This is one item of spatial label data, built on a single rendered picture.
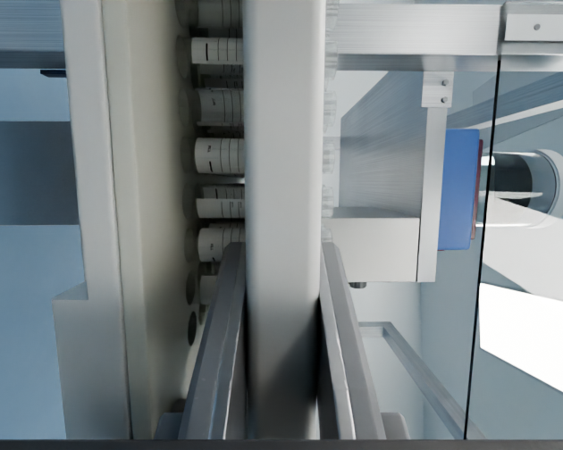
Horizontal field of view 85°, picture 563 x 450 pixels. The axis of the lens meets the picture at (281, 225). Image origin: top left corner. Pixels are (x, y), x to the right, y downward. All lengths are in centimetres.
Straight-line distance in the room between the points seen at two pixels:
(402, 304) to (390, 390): 108
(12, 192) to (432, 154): 76
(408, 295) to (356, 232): 379
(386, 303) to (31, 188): 386
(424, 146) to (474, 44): 14
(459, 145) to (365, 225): 20
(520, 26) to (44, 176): 80
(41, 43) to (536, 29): 61
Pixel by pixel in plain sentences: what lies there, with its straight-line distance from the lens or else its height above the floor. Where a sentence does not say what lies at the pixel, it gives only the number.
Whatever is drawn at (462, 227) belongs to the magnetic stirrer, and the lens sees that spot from 59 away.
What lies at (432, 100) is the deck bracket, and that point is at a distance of 53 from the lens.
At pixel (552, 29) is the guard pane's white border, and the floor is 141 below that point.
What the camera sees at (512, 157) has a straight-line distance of 51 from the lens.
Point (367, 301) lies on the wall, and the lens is 410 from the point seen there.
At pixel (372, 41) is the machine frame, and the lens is 46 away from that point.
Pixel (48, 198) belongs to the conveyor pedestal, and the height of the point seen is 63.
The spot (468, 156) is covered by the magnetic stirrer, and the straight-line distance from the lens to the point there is 59.
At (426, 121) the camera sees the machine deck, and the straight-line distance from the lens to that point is 53.
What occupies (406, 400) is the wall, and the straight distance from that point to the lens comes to 465.
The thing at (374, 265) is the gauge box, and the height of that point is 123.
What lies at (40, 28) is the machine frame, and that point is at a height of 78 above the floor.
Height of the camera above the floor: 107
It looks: 1 degrees up
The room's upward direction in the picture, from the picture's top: 90 degrees clockwise
